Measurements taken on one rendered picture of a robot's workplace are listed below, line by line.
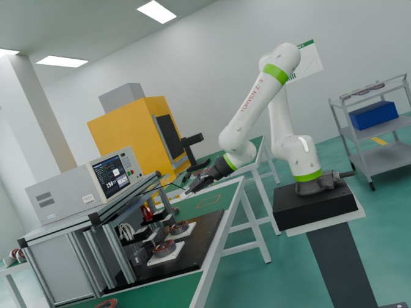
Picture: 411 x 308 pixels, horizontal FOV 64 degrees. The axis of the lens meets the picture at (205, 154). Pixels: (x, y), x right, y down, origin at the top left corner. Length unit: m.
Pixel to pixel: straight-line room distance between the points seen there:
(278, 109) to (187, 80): 5.42
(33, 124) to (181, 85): 2.95
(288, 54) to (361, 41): 5.48
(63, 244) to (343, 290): 1.26
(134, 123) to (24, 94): 1.68
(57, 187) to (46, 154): 3.98
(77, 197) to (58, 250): 0.24
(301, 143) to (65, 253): 1.13
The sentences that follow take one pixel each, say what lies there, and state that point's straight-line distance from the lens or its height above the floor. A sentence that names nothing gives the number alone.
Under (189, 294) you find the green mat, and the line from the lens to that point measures 1.26.
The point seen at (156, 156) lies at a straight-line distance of 5.30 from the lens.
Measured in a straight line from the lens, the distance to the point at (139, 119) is 5.30.
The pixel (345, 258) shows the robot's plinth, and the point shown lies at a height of 0.52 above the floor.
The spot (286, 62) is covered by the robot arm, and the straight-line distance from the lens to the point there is 1.44.
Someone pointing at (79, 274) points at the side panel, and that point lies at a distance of 1.64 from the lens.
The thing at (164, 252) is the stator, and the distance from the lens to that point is 1.59.
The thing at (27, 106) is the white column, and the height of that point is 2.47.
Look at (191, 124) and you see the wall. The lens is 6.96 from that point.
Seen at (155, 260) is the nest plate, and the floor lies 0.78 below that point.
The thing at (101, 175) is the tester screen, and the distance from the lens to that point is 1.60.
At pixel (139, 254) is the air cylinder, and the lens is 1.68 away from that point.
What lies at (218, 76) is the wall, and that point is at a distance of 6.80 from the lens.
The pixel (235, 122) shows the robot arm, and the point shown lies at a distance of 1.36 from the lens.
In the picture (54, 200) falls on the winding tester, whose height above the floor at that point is 1.21.
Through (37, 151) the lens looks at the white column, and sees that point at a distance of 5.74.
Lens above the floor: 1.31
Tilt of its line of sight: 6 degrees down
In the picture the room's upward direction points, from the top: 22 degrees counter-clockwise
